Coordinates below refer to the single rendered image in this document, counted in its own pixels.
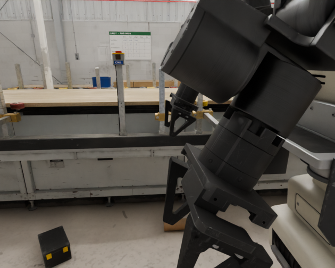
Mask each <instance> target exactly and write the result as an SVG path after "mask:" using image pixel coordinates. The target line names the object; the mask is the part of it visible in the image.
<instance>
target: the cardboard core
mask: <svg viewBox="0 0 335 268"><path fill-rule="evenodd" d="M186 219H187V218H182V219H181V220H179V221H178V222H177V223H176V224H174V225H170V224H167V223H165V222H164V231H174V230H184V229H185V225H186Z"/></svg>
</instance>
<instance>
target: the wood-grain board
mask: <svg viewBox="0 0 335 268"><path fill-rule="evenodd" d="M177 90H178V88H165V100H166V99H167V100H169V101H171V99H172V97H170V94H171V93H174V94H176V92H177ZM3 95H4V99H5V104H6V107H10V104H11V103H16V102H23V103H24V106H25V107H53V106H118V96H117V89H6V90H3ZM203 100H207V101H208V102H207V104H218V103H216V102H215V101H213V100H211V99H209V98H208V97H206V96H204V95H203ZM232 100H233V97H232V98H230V99H229V100H228V101H226V102H225V103H222V104H230V103H231V102H232ZM124 103H125V105H159V88H124Z"/></svg>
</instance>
